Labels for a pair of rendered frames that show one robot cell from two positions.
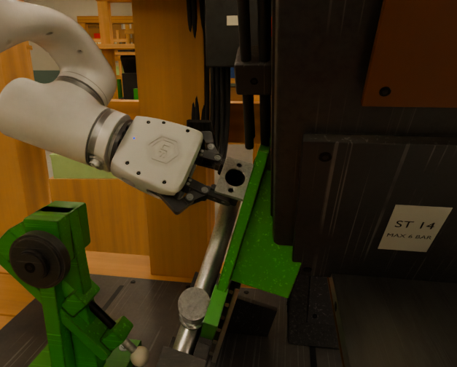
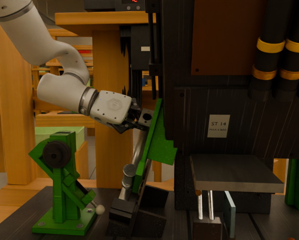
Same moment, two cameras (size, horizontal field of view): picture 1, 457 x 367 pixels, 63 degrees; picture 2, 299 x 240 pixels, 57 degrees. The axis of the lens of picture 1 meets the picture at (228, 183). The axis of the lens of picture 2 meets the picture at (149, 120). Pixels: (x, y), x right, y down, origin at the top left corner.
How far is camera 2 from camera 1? 0.32 m
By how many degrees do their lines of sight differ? 10
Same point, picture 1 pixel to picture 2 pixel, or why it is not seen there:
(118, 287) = not seen: hidden behind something
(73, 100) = (73, 83)
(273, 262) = (165, 148)
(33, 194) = (28, 142)
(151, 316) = (100, 202)
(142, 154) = (105, 105)
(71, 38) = (74, 55)
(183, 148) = (123, 104)
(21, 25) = (58, 50)
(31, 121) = (54, 91)
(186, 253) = (117, 173)
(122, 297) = not seen: hidden behind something
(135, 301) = not seen: hidden behind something
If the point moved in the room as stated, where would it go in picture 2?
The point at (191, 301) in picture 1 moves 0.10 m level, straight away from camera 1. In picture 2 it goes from (128, 168) to (125, 158)
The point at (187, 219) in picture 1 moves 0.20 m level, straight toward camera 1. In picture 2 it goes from (118, 153) to (122, 168)
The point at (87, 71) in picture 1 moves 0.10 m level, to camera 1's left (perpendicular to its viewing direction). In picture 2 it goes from (78, 70) to (44, 70)
